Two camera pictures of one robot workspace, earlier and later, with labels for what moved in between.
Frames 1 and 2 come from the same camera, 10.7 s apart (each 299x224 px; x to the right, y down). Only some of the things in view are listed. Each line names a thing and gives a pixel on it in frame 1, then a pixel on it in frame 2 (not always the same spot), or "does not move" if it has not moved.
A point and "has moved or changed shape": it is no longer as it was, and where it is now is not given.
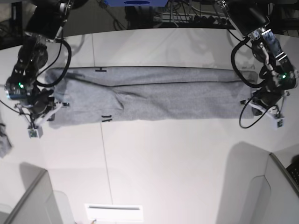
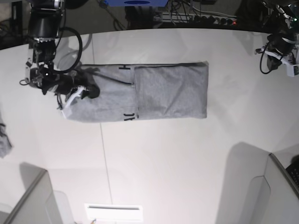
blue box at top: [137, 3] does not move
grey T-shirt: [96, 94] has moved or changed shape
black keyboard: [293, 170] does not move
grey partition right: [274, 197] does not move
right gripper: [270, 96] → [283, 41]
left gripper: [39, 100] → [60, 84]
